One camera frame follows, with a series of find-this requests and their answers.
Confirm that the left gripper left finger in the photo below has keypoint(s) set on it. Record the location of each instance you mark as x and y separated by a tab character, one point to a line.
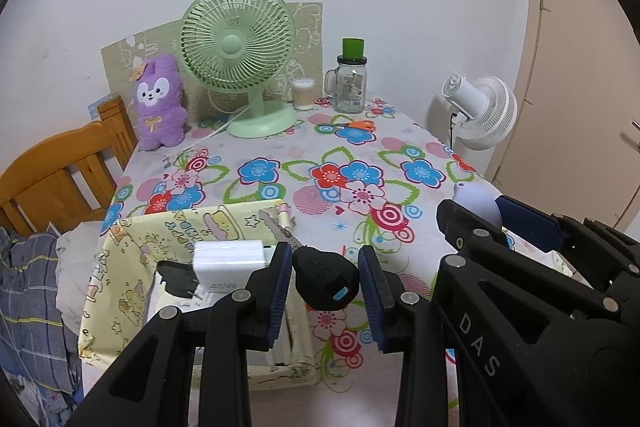
149	383

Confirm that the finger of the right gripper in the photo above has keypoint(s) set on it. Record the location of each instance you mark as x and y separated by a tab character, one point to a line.
473	237
531	224

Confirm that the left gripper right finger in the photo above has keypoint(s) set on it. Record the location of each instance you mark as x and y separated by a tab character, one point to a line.
402	321

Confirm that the black car key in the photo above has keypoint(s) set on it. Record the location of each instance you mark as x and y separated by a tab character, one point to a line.
326	281

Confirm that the white earbuds case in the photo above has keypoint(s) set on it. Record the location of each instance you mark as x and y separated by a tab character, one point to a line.
480	199

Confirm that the black round stand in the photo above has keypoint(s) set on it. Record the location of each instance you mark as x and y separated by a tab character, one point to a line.
179	278

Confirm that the beige door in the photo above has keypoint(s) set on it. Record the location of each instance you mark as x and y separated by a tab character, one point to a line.
575	147

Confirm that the yellow cartoon storage box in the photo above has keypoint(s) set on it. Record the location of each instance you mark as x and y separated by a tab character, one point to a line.
125	288

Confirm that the floral tablecloth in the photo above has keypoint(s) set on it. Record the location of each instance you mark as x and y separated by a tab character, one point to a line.
346	188

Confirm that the white standing fan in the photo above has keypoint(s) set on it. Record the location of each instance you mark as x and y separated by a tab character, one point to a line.
475	114

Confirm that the blue plaid bedding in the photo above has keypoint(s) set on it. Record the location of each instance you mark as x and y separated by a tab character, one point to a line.
35	344

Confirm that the white pillow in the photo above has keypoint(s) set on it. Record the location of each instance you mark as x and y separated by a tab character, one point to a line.
76	250

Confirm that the glass mug jar green lid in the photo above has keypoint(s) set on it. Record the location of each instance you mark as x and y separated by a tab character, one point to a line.
346	84

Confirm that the cotton swab container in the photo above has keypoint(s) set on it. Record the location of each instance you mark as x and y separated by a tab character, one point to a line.
303	93

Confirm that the wooden bed headboard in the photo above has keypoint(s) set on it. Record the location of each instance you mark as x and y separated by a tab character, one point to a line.
63	181

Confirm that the purple plush toy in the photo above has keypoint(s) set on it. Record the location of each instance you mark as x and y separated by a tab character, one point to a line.
158	92

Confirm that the green desk fan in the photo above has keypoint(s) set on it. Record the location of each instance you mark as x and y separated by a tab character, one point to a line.
237	47

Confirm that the beige cartoon backboard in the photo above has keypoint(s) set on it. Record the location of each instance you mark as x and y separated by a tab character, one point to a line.
123	57

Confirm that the orange handled scissors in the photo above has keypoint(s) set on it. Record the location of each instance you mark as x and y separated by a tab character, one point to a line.
364	125

